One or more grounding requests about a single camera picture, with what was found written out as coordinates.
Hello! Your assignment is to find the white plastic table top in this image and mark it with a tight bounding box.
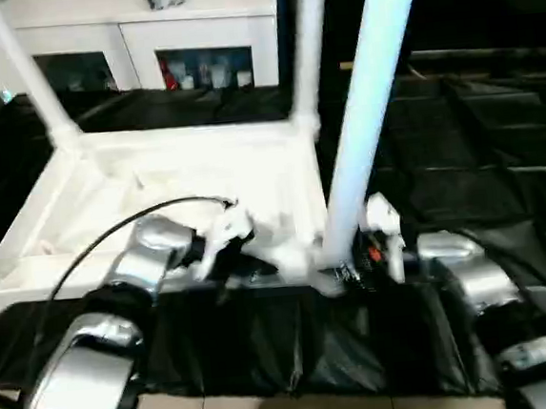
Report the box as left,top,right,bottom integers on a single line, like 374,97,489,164
0,111,348,326

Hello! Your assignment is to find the black table mat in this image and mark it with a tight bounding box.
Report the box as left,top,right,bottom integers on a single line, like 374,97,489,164
0,49,546,409

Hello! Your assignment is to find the red bottle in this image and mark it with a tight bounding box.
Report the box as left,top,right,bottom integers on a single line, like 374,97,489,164
160,61,180,92

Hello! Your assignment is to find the black box with tan label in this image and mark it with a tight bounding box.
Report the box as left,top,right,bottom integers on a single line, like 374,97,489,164
320,0,417,92

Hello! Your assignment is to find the dark long bar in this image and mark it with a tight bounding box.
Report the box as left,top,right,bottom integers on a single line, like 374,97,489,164
406,38,546,73

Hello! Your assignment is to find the white glass-door cabinet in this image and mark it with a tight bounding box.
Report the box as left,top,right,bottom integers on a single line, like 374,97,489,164
0,0,288,109

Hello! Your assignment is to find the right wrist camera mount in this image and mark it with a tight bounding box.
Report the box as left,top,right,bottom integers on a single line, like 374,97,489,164
361,190,411,287

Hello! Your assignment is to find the black left camera cable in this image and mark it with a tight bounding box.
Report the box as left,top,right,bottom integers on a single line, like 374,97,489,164
23,192,250,342

